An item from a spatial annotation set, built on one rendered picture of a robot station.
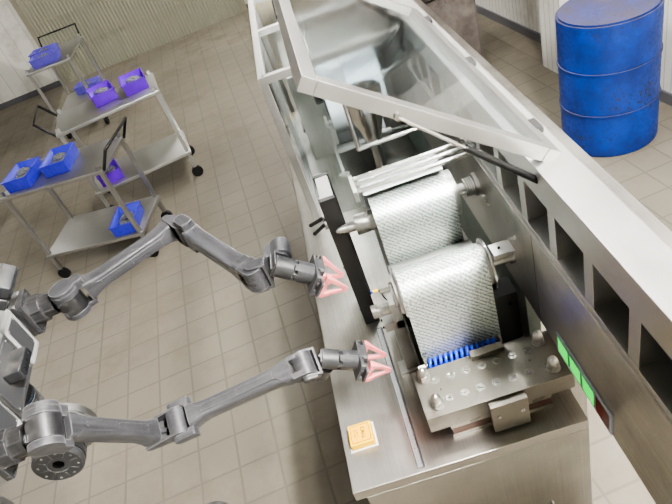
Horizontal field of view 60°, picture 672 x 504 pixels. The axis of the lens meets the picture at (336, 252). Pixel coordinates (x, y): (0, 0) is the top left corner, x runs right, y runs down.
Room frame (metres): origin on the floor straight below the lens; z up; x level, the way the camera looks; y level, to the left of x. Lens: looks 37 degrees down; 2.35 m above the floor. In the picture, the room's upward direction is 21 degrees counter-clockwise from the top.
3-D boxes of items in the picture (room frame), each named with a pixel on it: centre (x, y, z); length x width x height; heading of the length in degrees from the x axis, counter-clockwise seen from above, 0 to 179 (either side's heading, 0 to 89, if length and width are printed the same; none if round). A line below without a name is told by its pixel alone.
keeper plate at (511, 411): (0.88, -0.27, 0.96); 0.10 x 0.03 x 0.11; 86
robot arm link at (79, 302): (1.43, 0.78, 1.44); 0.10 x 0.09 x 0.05; 93
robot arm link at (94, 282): (1.49, 0.59, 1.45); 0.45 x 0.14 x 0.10; 118
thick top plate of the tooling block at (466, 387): (0.97, -0.27, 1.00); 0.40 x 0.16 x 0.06; 86
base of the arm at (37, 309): (1.45, 0.86, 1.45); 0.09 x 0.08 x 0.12; 3
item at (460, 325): (1.09, -0.24, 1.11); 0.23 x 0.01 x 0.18; 86
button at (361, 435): (1.02, 0.13, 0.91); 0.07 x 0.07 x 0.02; 86
